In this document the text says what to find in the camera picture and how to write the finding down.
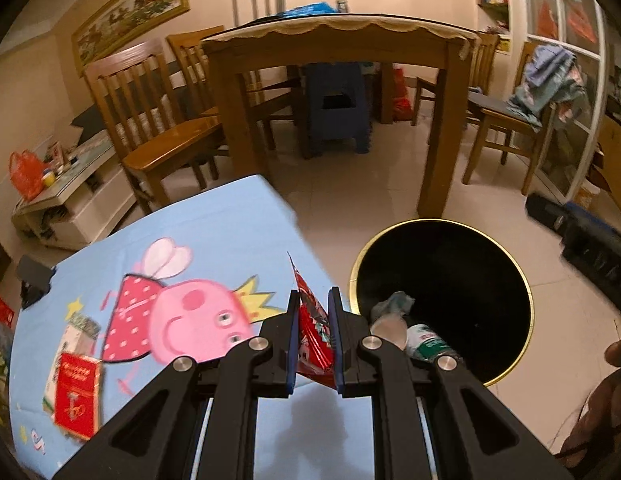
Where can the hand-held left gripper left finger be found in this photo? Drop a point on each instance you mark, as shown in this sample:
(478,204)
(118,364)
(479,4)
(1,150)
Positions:
(290,340)

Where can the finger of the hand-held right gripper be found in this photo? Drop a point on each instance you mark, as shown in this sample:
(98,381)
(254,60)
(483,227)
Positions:
(543,212)
(595,245)

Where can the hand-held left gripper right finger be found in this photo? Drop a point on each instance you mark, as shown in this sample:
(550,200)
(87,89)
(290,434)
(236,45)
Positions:
(335,340)

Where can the red snack wrapper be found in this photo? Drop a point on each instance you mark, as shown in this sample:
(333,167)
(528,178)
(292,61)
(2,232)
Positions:
(315,330)

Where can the tissue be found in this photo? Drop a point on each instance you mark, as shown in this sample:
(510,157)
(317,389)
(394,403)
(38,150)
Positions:
(393,305)

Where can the clear plastic water bottle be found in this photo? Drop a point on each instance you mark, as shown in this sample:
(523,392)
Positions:
(425,342)

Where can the black gold-rimmed trash bin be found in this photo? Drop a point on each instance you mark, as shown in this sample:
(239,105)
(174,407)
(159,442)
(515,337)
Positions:
(455,270)

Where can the person's right hand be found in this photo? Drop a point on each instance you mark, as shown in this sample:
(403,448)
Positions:
(605,400)

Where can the brown cardboard box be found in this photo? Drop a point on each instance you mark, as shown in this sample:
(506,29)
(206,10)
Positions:
(610,150)

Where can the wooden dining chair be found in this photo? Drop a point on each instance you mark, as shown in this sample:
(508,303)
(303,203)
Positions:
(488,55)
(500,115)
(190,55)
(160,152)

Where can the pile of clothes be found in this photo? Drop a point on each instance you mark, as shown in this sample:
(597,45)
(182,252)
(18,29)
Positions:
(550,80)

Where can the blue cartoon tablecloth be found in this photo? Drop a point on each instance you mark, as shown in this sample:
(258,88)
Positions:
(215,230)

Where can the red plastic bag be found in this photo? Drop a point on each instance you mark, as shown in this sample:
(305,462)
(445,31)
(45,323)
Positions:
(401,100)

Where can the white framed glass door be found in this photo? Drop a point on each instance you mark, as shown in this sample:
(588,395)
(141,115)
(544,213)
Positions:
(555,10)

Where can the blue plastic stool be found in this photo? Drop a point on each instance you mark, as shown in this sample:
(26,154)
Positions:
(335,125)

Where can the white and green carton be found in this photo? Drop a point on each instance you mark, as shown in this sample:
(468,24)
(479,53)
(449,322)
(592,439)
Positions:
(73,335)

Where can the red cigarette box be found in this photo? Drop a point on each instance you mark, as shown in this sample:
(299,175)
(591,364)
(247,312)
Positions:
(78,395)

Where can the white glass-top coffee table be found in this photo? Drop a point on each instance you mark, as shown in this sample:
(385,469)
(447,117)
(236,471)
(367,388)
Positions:
(75,210)

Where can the black phone stand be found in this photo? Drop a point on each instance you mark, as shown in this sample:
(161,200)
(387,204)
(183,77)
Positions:
(35,275)

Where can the wooden dining table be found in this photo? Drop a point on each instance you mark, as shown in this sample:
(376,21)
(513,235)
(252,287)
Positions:
(340,42)

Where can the lace-edged table cover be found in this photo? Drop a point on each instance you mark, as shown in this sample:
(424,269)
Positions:
(340,22)

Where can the small yellow cup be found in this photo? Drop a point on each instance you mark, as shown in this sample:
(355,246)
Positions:
(48,179)

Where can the dark grey sofa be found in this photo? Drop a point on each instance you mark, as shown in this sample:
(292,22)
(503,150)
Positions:
(88,120)

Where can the small standing card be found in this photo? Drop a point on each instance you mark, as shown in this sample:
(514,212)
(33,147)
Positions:
(54,154)

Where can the blue plastic bag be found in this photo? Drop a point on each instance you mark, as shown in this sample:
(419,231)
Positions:
(313,9)

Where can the orange plastic bag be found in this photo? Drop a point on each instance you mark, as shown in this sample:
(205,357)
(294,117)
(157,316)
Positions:
(26,177)

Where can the black wifi router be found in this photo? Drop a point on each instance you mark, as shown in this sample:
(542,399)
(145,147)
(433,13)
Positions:
(254,5)

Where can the framed horse painting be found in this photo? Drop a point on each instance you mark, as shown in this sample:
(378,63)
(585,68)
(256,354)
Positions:
(130,10)

